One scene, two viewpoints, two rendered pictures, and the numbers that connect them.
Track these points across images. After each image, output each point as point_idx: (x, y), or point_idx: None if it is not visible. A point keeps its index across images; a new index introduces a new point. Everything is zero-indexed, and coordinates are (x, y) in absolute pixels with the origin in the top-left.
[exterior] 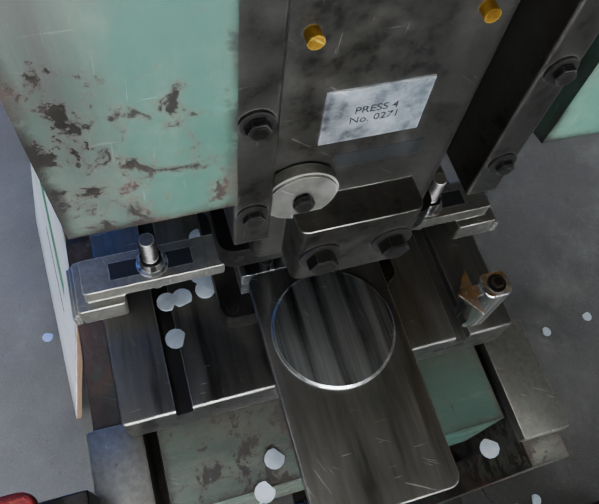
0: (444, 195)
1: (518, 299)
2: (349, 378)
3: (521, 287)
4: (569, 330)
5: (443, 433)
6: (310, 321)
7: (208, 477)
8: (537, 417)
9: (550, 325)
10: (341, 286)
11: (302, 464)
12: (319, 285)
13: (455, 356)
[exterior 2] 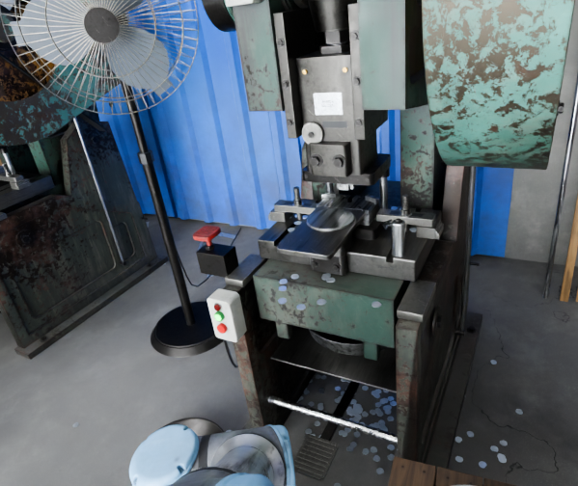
0: (415, 213)
1: (573, 441)
2: (321, 227)
3: None
4: None
5: (337, 246)
6: (324, 215)
7: (271, 272)
8: (409, 307)
9: None
10: (344, 212)
11: (287, 237)
12: (337, 210)
13: (392, 280)
